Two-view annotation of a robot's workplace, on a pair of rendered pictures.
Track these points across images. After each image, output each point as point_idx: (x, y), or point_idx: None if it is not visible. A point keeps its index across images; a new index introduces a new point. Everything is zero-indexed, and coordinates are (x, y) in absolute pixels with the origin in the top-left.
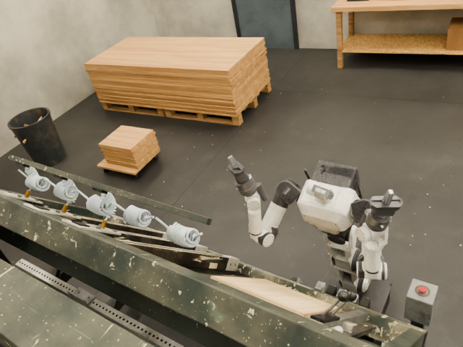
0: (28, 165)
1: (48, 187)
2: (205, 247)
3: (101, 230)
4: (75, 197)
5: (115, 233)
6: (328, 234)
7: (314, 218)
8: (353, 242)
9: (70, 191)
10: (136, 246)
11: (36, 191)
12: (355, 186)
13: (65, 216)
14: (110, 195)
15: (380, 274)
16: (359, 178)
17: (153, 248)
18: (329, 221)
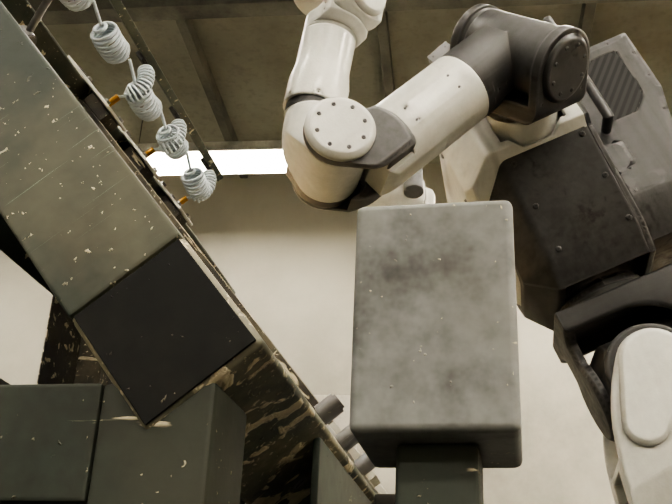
0: (206, 162)
1: (192, 179)
2: (384, 490)
3: (88, 79)
4: (165, 139)
5: (101, 98)
6: (564, 357)
7: (449, 194)
8: (624, 389)
9: (170, 133)
10: (124, 158)
11: (184, 186)
12: (610, 98)
13: (134, 151)
14: (146, 67)
15: (302, 114)
16: (658, 91)
17: (149, 188)
18: (439, 155)
